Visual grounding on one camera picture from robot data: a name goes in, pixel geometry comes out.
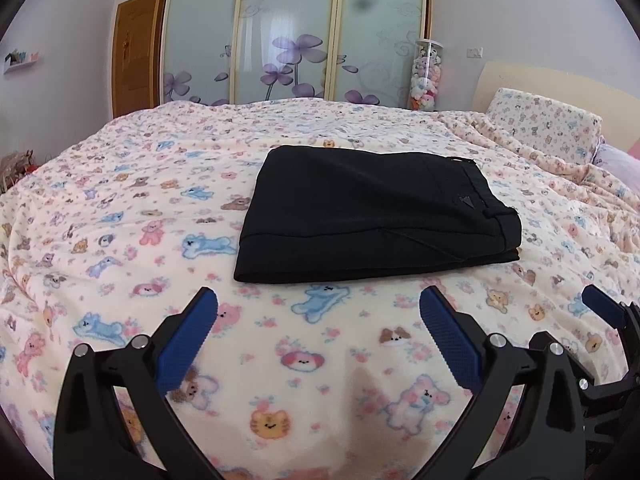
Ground animal print pillow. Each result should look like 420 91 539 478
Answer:
487 87 604 166

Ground white wall shelf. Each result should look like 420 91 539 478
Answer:
2 50 42 76

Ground tan fluffy bundle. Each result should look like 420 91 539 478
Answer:
0 149 39 196

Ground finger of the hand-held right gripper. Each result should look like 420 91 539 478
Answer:
581 284 640 376
575 370 640 461

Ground wooden door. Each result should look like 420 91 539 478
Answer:
111 0 162 120

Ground beige headboard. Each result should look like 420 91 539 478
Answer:
477 61 640 128

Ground clear cylinder of plush toys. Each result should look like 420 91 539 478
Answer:
409 39 445 112

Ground lavender pillow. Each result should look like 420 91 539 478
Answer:
592 142 640 181

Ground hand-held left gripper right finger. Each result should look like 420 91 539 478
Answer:
419 286 590 480

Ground black pants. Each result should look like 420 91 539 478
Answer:
232 145 523 286

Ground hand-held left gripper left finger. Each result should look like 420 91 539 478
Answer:
52 286 223 480

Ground wardrobe with floral glass doors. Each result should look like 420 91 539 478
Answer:
157 0 433 109

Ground animal print fleece blanket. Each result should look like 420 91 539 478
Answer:
0 97 640 480

